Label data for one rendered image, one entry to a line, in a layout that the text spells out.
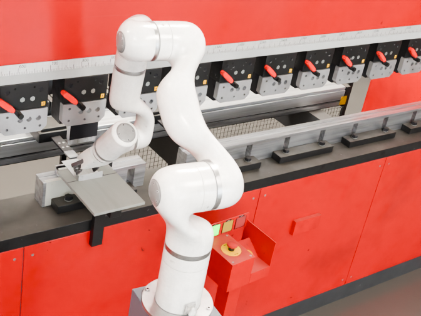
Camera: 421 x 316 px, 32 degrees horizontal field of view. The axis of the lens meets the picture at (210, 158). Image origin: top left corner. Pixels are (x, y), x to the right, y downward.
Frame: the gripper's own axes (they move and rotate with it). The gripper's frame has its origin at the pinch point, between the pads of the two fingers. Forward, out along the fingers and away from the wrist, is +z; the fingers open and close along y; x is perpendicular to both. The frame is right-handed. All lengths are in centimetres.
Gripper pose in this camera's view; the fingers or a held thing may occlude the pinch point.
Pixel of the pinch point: (86, 167)
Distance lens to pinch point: 244.4
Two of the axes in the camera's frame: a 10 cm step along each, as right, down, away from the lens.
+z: -5.0, 3.3, 8.0
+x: 3.2, 9.3, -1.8
